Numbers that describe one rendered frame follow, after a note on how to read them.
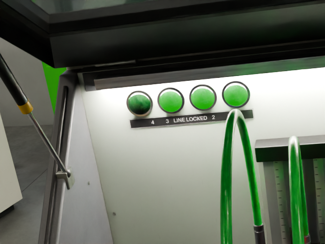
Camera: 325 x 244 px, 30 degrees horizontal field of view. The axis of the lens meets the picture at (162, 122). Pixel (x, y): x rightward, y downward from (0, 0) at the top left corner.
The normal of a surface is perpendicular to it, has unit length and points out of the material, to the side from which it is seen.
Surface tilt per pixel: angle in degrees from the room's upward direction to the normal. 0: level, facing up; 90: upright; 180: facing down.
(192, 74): 90
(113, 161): 90
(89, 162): 90
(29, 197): 0
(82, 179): 90
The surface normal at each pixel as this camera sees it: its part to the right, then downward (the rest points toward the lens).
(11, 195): 0.83, 0.05
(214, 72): -0.19, 0.36
